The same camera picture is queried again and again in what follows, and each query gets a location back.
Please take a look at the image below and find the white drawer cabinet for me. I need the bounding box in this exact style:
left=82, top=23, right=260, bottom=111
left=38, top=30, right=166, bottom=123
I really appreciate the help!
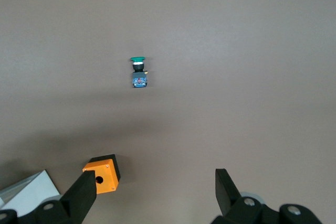
left=0, top=169, right=63, bottom=216

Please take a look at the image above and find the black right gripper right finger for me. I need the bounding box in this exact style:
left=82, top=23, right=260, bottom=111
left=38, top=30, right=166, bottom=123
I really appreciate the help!
left=209, top=168, right=324, bottom=224

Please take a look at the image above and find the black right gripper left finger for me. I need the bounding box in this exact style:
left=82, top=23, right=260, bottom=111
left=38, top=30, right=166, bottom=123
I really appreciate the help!
left=0, top=170, right=97, bottom=224

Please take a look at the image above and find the brown table cover sheet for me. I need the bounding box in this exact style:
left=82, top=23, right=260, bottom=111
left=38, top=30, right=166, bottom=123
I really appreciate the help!
left=0, top=0, right=336, bottom=224

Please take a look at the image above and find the orange button enclosure box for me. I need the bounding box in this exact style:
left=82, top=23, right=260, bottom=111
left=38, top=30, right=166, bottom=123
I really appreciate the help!
left=82, top=154, right=122, bottom=196

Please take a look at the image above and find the green push button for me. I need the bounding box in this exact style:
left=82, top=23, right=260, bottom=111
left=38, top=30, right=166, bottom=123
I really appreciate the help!
left=129, top=56, right=149, bottom=89

